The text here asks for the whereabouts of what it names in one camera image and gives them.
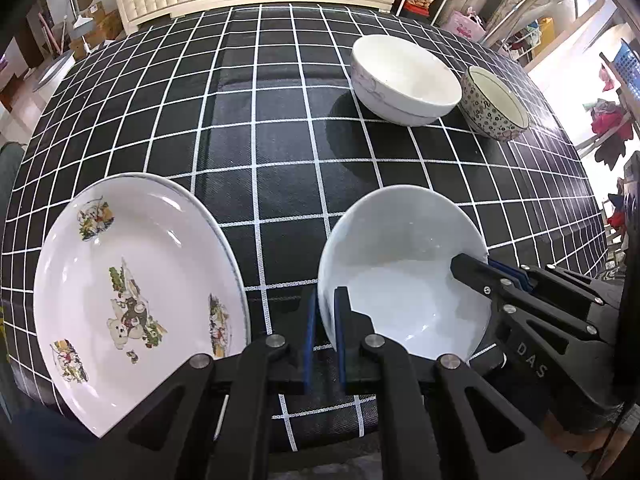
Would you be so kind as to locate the white plastic tub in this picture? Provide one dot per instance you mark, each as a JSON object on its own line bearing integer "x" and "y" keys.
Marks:
{"x": 51, "y": 78}

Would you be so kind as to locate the white bowl red emblem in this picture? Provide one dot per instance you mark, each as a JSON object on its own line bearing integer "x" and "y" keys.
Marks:
{"x": 392, "y": 251}

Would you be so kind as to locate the dark patterned small bowl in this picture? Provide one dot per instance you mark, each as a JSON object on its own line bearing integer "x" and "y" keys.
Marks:
{"x": 490, "y": 107}

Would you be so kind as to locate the cardboard boxes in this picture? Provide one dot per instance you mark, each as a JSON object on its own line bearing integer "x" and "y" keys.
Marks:
{"x": 103, "y": 26}

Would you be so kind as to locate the pink bag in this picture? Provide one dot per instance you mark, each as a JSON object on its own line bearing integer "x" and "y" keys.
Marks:
{"x": 465, "y": 24}

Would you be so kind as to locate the plain white bowl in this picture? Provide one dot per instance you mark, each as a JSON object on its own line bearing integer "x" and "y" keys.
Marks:
{"x": 402, "y": 82}

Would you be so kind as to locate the black white grid tablecloth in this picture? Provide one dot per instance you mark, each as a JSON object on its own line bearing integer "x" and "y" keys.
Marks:
{"x": 252, "y": 110}

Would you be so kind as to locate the person's hand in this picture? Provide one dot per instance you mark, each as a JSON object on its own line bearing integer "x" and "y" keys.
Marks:
{"x": 592, "y": 440}

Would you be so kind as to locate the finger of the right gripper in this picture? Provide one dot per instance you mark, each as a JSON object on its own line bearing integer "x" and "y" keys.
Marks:
{"x": 483, "y": 278}
{"x": 551, "y": 283}

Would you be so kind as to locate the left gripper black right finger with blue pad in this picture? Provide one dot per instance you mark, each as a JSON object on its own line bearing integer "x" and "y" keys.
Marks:
{"x": 438, "y": 419}

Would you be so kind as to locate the cartoon bear print plate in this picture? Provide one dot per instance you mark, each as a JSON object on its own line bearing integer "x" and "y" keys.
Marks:
{"x": 134, "y": 277}

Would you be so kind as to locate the blue plastic basket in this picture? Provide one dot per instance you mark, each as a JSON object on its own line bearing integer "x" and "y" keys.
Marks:
{"x": 626, "y": 62}

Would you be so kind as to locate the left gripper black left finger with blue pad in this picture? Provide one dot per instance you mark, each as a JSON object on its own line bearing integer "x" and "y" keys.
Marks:
{"x": 210, "y": 419}

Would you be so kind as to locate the grey-green sofa with gold print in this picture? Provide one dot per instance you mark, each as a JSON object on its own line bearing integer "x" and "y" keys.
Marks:
{"x": 11, "y": 156}

